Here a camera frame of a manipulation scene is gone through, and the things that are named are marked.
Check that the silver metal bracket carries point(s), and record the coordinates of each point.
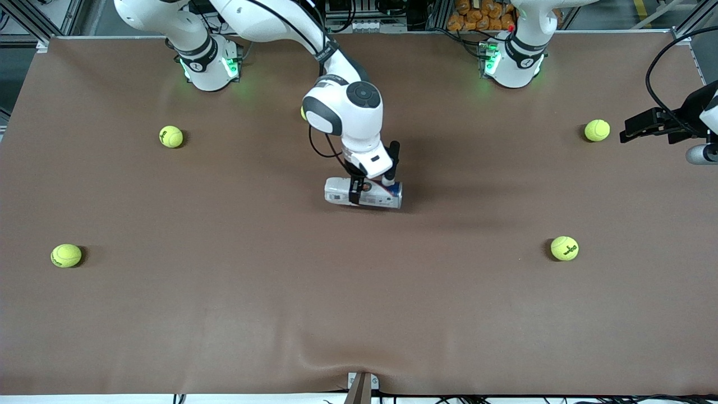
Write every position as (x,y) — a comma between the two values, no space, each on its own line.
(352,381)

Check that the white blue tennis ball can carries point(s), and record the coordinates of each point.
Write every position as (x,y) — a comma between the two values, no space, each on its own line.
(336,192)

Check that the bag of orange items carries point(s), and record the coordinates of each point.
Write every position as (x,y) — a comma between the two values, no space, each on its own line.
(482,17)

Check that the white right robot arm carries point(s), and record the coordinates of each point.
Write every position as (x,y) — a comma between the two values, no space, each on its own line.
(359,118)

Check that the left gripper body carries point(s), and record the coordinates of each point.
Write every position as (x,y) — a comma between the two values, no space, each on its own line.
(685,119)

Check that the brown table mat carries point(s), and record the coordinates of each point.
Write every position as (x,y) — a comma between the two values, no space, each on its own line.
(359,292)

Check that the silver corner bracket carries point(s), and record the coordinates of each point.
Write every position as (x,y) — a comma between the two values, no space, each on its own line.
(683,38)
(42,46)

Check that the long white power strip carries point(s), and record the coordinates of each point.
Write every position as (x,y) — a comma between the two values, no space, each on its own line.
(364,26)

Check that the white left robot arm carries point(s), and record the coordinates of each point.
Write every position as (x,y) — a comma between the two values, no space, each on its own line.
(519,62)

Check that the brown mounting bar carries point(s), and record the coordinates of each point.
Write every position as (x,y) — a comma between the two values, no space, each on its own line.
(359,393)

